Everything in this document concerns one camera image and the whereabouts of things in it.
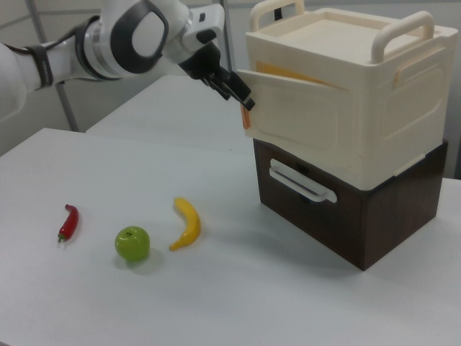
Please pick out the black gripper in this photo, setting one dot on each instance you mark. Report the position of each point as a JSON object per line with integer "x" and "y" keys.
{"x": 201, "y": 61}

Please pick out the cream cabinet door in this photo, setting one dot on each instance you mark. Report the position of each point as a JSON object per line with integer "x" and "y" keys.
{"x": 295, "y": 111}

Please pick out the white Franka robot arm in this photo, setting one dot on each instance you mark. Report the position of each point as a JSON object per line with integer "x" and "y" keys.
{"x": 108, "y": 47}

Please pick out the dark brown drawer box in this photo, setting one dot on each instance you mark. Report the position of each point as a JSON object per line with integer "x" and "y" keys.
{"x": 360, "y": 230}

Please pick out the green apple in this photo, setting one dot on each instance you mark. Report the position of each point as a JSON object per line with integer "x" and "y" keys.
{"x": 132, "y": 243}

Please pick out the cream plastic cabinet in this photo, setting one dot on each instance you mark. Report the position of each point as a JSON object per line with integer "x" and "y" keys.
{"x": 392, "y": 119}

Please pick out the yellow banana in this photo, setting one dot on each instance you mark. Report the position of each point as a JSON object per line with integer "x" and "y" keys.
{"x": 191, "y": 225}

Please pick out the grey metal pole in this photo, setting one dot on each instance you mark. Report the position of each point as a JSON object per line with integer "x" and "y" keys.
{"x": 68, "y": 108}

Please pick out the red chili pepper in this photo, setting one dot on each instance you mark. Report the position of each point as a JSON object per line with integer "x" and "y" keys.
{"x": 70, "y": 223}

